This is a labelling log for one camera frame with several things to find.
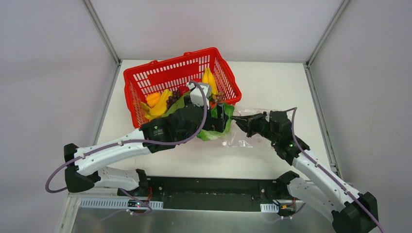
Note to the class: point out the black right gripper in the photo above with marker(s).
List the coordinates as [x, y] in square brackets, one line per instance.
[255, 124]

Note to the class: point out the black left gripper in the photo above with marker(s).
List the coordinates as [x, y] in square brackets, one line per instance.
[218, 117]

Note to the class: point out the clear zip top bag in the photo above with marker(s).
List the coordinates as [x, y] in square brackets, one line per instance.
[274, 126]

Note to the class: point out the green lettuce head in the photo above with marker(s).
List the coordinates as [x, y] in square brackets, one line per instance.
[209, 133]

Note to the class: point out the red plastic shopping basket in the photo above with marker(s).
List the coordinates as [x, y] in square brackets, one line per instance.
[173, 73]

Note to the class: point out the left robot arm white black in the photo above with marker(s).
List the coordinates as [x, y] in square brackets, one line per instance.
[90, 167]

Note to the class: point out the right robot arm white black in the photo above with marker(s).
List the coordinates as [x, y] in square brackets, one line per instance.
[348, 210]

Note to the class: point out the small brown grape bunch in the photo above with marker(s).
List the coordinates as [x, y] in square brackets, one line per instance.
[218, 97]

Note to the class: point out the yellow banana bunch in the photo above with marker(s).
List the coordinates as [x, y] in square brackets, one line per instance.
[208, 78]

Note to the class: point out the green leafy vegetable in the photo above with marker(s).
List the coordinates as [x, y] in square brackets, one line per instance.
[180, 103]

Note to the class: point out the dark red fruit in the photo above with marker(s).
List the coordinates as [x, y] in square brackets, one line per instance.
[183, 89]

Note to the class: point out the dark purple grape bunch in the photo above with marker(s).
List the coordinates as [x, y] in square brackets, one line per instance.
[173, 98]

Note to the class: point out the yellow starfruit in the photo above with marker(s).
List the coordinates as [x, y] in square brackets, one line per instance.
[159, 109]

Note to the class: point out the orange bell pepper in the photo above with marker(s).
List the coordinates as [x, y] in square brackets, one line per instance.
[152, 99]

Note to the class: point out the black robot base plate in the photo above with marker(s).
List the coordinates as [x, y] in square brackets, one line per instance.
[212, 194]

